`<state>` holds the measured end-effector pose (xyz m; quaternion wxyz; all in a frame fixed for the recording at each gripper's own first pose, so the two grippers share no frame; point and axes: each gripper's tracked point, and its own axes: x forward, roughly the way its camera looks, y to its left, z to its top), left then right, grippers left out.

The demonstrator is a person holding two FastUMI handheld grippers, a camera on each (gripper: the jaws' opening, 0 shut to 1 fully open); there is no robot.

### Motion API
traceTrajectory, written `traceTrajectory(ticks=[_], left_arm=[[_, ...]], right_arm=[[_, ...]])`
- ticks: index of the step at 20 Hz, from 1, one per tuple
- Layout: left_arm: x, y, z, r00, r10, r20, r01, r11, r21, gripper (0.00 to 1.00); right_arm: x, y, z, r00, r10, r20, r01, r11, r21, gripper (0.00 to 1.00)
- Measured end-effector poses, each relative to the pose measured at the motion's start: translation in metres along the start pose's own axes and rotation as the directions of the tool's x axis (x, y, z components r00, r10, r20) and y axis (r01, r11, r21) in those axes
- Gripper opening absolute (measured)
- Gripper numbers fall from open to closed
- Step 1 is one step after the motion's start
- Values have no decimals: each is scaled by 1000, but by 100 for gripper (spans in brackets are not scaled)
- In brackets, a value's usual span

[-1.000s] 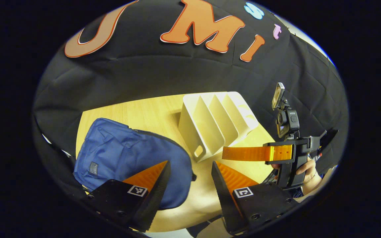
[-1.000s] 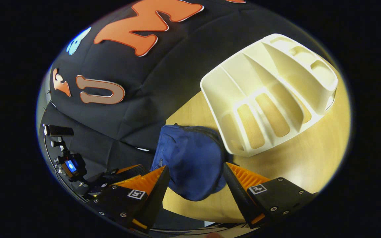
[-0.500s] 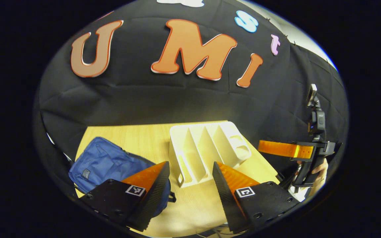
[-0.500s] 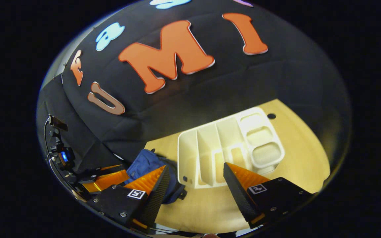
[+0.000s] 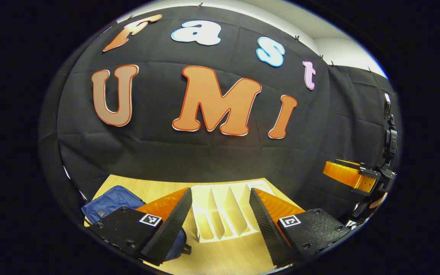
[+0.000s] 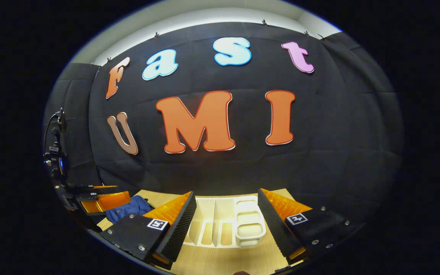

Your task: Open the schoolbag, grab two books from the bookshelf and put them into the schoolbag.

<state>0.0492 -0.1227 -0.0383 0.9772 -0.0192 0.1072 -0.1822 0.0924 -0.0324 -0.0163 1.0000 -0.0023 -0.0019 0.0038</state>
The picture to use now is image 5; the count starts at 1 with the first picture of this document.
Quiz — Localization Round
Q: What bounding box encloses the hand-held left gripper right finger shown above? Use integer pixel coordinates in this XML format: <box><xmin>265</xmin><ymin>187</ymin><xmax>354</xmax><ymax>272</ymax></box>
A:
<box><xmin>249</xmin><ymin>187</ymin><xmax>352</xmax><ymax>268</ymax></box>

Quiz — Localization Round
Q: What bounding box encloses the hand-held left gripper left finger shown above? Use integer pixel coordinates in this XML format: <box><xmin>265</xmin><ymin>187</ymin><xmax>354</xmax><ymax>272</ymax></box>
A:
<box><xmin>88</xmin><ymin>187</ymin><xmax>193</xmax><ymax>267</ymax></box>

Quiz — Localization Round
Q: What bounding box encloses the white bookshelf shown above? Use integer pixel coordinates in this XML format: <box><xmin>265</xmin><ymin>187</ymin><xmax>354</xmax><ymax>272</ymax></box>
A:
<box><xmin>191</xmin><ymin>180</ymin><xmax>276</xmax><ymax>244</ymax></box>

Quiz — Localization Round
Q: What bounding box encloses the blue schoolbag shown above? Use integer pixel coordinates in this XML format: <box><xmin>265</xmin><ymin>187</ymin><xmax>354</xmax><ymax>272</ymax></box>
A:
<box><xmin>81</xmin><ymin>185</ymin><xmax>192</xmax><ymax>262</ymax></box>

